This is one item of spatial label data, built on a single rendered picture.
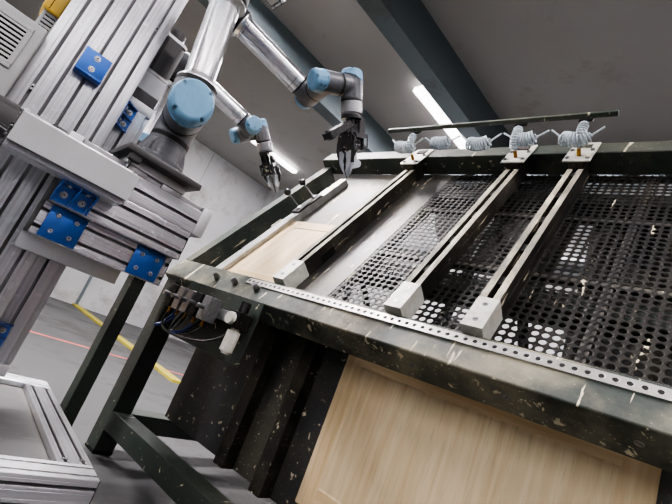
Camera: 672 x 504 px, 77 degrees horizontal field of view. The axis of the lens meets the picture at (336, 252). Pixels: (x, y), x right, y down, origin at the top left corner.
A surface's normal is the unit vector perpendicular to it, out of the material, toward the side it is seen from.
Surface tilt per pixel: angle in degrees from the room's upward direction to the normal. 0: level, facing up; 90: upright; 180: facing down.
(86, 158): 90
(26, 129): 90
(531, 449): 90
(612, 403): 57
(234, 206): 90
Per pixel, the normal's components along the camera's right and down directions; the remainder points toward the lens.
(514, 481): -0.56, -0.42
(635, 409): -0.28, -0.84
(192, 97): 0.46, 0.09
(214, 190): 0.67, 0.07
